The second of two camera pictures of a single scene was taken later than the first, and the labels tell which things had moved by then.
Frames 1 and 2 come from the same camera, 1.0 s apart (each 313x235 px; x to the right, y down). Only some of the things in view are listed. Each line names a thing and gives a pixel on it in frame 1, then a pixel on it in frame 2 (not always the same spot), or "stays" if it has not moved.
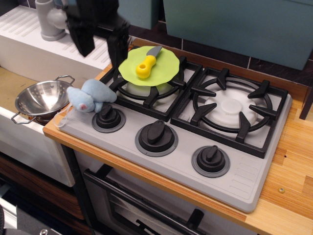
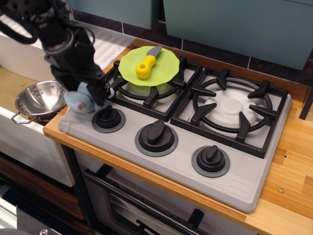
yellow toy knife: (144, 70) stays
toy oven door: (118, 203) stays
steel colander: (41, 100) stays
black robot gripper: (85, 18) -> (69, 51)
